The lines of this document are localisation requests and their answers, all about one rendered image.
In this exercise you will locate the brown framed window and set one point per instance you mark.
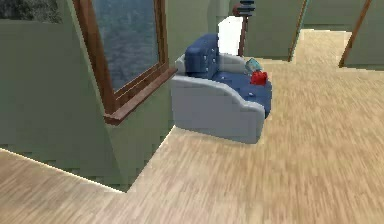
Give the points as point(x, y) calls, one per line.
point(128, 40)

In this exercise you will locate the blue and grey armchair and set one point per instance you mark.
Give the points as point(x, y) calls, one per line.
point(213, 106)

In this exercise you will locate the brown door frame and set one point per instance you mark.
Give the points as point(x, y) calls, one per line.
point(355, 33)
point(297, 30)

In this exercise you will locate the pale blue crumpled object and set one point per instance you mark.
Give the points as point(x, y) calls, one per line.
point(252, 64)

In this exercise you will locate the red box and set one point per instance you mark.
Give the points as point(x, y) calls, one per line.
point(258, 77)

